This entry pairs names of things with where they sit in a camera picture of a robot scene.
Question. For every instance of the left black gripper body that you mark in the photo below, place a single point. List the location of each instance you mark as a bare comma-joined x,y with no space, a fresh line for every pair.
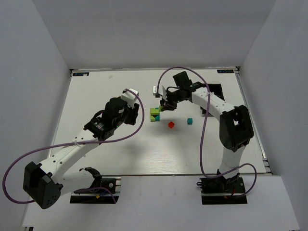
133,114

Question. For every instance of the red cube front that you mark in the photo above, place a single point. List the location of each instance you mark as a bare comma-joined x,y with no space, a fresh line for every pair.
171,124

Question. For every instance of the blue corner label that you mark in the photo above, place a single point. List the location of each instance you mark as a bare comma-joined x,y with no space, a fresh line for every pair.
80,74
225,71

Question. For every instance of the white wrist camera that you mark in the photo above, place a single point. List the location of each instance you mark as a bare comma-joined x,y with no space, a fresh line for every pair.
160,93
129,97

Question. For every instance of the teal cube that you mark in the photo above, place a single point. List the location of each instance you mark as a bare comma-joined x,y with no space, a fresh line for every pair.
189,121

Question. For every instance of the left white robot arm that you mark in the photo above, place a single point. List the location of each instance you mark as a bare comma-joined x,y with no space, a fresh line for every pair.
46,181

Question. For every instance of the green rectangular block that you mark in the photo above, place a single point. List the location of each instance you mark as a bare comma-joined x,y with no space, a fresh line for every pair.
154,111

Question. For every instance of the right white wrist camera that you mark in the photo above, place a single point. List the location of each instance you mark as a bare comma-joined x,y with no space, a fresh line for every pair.
160,93

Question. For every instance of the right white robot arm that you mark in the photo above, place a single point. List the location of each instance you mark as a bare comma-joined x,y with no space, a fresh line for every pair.
235,128

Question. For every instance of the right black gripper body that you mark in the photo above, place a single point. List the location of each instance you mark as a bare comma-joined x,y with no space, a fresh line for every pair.
168,104

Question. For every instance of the left blue corner label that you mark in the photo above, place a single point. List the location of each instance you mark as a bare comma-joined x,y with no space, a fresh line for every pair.
80,74

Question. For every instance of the right blue corner label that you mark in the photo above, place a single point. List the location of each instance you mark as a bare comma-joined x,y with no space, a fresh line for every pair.
225,71

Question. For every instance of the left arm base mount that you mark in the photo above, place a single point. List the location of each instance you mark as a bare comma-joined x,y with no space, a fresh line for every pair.
105,192

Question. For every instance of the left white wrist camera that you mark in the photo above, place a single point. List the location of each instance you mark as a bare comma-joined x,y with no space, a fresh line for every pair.
129,97

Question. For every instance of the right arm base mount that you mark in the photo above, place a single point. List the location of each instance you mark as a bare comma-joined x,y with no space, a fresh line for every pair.
220,192

